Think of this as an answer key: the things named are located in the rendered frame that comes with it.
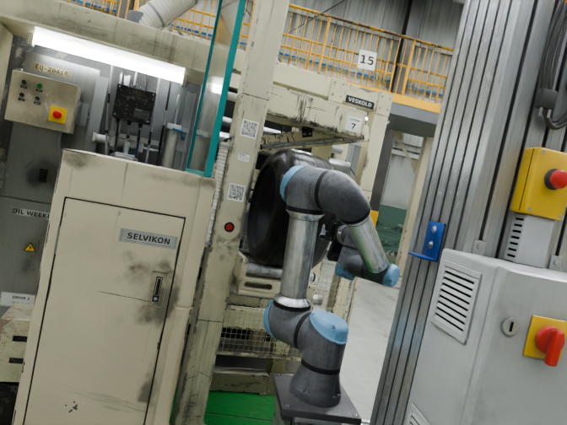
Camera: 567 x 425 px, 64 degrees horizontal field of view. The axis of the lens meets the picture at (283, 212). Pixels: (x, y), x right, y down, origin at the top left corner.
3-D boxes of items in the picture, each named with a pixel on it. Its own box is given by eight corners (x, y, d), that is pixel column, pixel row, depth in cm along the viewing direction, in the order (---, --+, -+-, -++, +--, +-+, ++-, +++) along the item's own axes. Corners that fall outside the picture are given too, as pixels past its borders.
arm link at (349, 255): (356, 282, 150) (366, 250, 151) (328, 272, 157) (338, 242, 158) (366, 286, 156) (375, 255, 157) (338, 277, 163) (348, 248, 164)
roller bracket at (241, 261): (238, 280, 196) (242, 258, 196) (222, 260, 234) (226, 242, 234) (245, 281, 197) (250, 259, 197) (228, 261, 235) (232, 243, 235)
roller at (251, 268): (240, 268, 205) (242, 273, 201) (243, 260, 204) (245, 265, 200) (310, 278, 216) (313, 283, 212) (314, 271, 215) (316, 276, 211)
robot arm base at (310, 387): (346, 410, 125) (353, 376, 124) (293, 403, 122) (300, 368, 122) (332, 385, 139) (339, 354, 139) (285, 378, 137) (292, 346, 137)
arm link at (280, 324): (294, 357, 130) (321, 168, 122) (256, 337, 139) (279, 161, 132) (318, 346, 139) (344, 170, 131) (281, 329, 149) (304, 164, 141)
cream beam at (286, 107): (257, 110, 228) (263, 82, 227) (245, 115, 252) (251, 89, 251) (363, 138, 247) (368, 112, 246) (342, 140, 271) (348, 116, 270)
